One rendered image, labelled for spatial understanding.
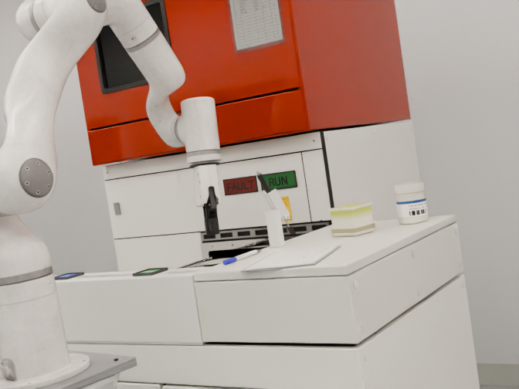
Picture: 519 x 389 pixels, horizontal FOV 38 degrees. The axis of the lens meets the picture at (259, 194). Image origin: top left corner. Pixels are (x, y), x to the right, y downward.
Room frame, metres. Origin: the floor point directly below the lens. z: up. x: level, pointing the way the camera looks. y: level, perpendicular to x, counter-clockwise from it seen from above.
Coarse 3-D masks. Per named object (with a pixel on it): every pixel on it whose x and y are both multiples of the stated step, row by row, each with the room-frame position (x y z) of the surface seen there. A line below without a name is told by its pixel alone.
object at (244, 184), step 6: (234, 180) 2.18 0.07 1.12; (240, 180) 2.17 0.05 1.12; (246, 180) 2.15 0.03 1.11; (252, 180) 2.14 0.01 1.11; (228, 186) 2.19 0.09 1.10; (234, 186) 2.18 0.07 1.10; (240, 186) 2.17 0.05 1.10; (246, 186) 2.16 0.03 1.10; (252, 186) 2.15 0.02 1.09; (228, 192) 2.19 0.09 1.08; (234, 192) 2.18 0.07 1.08; (240, 192) 2.17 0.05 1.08
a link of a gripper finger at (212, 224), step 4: (212, 212) 1.81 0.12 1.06; (212, 216) 1.81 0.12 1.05; (208, 220) 1.82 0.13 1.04; (212, 220) 1.81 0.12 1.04; (216, 220) 1.82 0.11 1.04; (208, 224) 1.82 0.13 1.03; (212, 224) 1.81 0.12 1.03; (216, 224) 1.82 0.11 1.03; (208, 228) 1.82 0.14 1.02; (212, 228) 1.81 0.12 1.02; (216, 228) 1.82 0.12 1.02; (208, 232) 1.81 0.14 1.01; (212, 232) 1.82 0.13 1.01; (216, 232) 1.82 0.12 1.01
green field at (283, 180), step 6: (270, 174) 2.11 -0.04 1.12; (276, 174) 2.10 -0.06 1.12; (282, 174) 2.09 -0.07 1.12; (288, 174) 2.08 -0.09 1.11; (270, 180) 2.11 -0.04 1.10; (276, 180) 2.10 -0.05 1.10; (282, 180) 2.09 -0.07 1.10; (288, 180) 2.08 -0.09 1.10; (294, 180) 2.07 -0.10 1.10; (270, 186) 2.11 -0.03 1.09; (276, 186) 2.10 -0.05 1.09; (282, 186) 2.09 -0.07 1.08; (288, 186) 2.08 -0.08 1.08
